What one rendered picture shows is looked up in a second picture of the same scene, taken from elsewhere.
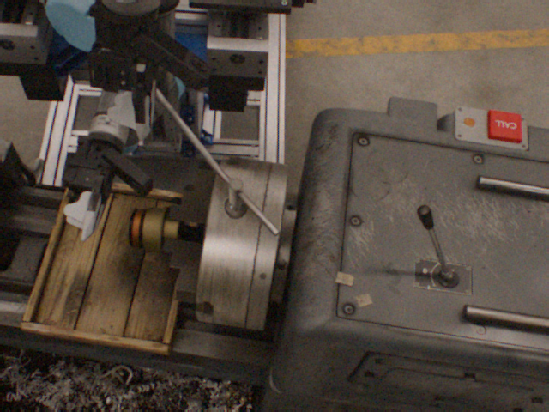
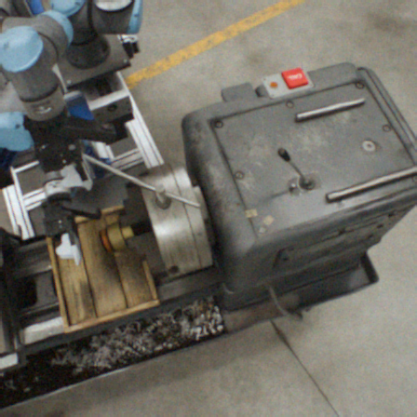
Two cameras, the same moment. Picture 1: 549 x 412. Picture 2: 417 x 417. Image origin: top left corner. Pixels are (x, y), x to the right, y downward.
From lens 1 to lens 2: 0.11 m
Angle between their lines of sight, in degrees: 8
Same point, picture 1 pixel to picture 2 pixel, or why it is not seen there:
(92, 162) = (58, 215)
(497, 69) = (254, 42)
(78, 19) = (11, 133)
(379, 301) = (277, 216)
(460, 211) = (295, 141)
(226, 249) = (170, 229)
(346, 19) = (152, 50)
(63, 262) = (68, 281)
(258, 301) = (204, 250)
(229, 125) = (115, 147)
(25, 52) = not seen: outside the picture
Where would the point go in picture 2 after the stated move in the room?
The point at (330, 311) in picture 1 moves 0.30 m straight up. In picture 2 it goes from (252, 236) to (266, 177)
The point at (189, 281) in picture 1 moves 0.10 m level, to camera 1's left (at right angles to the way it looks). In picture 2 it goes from (154, 258) to (118, 269)
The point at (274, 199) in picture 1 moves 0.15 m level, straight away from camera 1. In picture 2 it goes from (184, 185) to (168, 138)
